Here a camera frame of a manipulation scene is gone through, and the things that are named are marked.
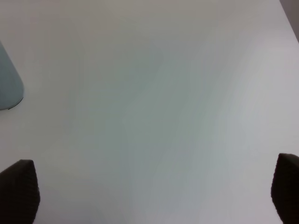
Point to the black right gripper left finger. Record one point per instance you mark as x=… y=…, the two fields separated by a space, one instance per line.
x=19 y=193

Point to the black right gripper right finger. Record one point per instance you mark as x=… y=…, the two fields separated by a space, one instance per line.
x=285 y=188

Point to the teal plastic cup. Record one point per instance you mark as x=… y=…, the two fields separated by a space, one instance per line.
x=11 y=85

